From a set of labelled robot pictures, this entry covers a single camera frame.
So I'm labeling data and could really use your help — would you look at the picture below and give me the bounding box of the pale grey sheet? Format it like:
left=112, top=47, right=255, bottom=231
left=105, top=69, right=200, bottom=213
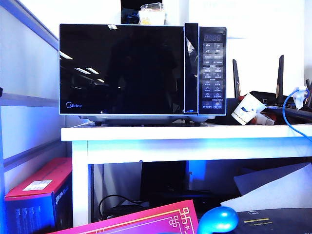
left=233, top=162, right=312, bottom=195

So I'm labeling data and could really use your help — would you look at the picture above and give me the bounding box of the black rectangular panel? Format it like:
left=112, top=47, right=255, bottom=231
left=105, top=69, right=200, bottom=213
left=140, top=160, right=190, bottom=193

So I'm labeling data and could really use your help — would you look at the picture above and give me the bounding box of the black power adapter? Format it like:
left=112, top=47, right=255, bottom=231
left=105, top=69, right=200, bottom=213
left=103, top=204, right=147, bottom=219

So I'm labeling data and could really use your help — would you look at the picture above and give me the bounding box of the white tape tag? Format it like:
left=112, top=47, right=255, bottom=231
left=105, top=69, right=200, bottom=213
left=293, top=85, right=308, bottom=109

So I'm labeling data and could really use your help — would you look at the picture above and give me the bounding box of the black power cable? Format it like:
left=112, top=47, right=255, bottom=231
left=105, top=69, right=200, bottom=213
left=98, top=194, right=144, bottom=220

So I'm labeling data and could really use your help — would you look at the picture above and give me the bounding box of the pink gift box gold pattern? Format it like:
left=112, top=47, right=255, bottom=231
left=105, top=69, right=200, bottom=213
left=47, top=199, right=199, bottom=234

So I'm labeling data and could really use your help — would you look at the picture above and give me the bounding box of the glossy blue round object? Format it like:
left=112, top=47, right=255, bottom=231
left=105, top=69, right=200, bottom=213
left=196, top=206, right=239, bottom=234

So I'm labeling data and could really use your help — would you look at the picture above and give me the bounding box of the black flat device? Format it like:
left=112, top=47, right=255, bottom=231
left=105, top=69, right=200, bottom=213
left=148, top=189, right=222, bottom=212

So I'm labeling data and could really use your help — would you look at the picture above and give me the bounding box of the black router with antennas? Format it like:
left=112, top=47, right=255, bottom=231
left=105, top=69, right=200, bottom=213
left=233, top=55, right=312, bottom=125

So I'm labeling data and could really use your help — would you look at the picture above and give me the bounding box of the black Midea microwave oven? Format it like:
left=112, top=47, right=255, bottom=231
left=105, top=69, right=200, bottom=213
left=78, top=25, right=227, bottom=127

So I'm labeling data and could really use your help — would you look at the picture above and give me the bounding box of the small white red box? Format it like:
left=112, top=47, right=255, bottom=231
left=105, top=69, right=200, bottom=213
left=253, top=112, right=277, bottom=125

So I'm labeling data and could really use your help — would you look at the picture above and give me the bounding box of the red and blue carton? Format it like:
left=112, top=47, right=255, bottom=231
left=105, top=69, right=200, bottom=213
left=4, top=157, right=74, bottom=234

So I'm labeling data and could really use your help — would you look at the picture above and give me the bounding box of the blue network cable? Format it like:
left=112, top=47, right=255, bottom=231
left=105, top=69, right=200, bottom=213
left=282, top=86, right=312, bottom=142

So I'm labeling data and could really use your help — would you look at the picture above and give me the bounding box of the white paper sheet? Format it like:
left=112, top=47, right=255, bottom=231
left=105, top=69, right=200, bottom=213
left=220, top=179, right=312, bottom=213

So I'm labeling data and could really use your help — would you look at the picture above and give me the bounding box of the clear plastic snack box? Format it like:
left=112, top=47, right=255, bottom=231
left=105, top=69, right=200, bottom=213
left=138, top=2, right=168, bottom=25

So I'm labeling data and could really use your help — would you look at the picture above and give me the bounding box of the grey framed office partition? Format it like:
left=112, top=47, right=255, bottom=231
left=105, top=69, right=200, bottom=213
left=0, top=0, right=73, bottom=234

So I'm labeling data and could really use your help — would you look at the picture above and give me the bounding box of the black box yellow print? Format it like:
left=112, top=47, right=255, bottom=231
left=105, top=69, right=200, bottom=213
left=234, top=207, right=312, bottom=234

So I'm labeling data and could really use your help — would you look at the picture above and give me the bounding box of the white table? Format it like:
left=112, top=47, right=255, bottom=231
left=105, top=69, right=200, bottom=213
left=60, top=124, right=312, bottom=226

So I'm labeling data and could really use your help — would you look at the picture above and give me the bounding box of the white paper cup blue print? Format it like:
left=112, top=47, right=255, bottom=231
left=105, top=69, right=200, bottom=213
left=231, top=93, right=266, bottom=126

